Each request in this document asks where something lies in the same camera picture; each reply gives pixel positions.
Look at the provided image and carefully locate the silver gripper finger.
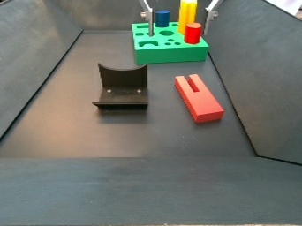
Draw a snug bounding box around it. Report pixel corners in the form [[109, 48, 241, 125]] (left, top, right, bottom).
[[203, 0, 220, 35], [138, 0, 154, 36]]

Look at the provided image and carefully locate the red double-square block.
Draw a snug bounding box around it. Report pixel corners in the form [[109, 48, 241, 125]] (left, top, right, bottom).
[[175, 74, 225, 123]]

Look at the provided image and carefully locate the green foam shape board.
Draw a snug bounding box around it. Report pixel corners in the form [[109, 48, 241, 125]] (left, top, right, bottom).
[[133, 22, 209, 64]]

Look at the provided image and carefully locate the blue cylinder peg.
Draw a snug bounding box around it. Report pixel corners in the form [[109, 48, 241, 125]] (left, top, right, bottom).
[[157, 10, 170, 27]]

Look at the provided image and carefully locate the yellow star prism peg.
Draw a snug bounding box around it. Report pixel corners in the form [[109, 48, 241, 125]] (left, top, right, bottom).
[[178, 0, 197, 34]]

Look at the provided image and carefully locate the red cylinder peg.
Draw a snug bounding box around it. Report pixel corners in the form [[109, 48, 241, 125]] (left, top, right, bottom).
[[185, 22, 202, 44]]

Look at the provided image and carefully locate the black curved holder stand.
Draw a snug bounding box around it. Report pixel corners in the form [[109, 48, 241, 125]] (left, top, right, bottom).
[[93, 64, 149, 108]]

